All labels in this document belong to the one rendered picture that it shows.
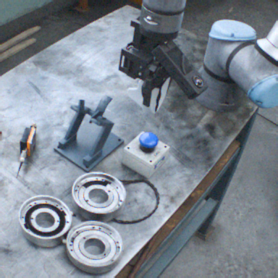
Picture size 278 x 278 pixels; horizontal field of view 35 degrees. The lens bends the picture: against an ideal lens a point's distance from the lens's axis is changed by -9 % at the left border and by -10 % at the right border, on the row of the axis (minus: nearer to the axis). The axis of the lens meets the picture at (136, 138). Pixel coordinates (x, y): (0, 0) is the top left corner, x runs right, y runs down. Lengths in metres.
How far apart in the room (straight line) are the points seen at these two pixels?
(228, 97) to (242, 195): 0.99
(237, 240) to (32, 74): 1.15
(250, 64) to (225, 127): 0.21
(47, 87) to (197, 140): 0.40
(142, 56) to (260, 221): 1.37
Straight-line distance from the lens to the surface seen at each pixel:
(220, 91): 1.19
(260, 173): 2.28
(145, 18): 0.80
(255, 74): 1.05
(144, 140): 0.97
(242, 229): 2.02
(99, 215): 0.88
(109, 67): 1.29
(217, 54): 1.14
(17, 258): 0.86
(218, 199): 1.75
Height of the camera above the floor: 1.54
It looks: 43 degrees down
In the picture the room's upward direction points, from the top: 10 degrees clockwise
